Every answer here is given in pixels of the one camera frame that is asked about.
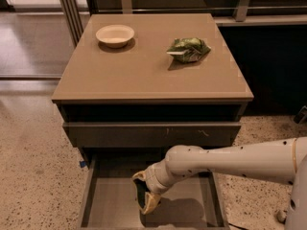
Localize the cream round bowl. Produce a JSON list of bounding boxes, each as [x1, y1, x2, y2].
[[96, 25, 134, 49]]

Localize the green and yellow sponge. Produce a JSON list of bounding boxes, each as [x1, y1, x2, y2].
[[133, 179, 146, 208]]

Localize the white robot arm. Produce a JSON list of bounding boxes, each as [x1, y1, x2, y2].
[[132, 137, 307, 230]]

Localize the blue tape piece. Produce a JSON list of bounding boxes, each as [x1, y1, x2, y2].
[[79, 161, 87, 168]]

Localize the open middle drawer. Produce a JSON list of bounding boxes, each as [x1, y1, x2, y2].
[[77, 153, 230, 230]]

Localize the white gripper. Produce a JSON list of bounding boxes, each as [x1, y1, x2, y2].
[[132, 164, 169, 215]]

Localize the green chip bag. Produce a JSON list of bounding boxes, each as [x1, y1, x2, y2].
[[167, 37, 211, 63]]

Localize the wooden counter with rails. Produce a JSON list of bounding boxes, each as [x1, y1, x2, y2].
[[86, 0, 307, 26]]

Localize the brown drawer cabinet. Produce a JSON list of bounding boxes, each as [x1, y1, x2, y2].
[[53, 13, 252, 168]]

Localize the metal frame post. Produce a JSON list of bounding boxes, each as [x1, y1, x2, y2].
[[60, 0, 83, 46]]

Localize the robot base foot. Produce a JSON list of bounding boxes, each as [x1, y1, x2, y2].
[[276, 210, 287, 224]]

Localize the closed top drawer front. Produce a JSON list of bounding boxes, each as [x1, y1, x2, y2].
[[63, 122, 241, 149]]

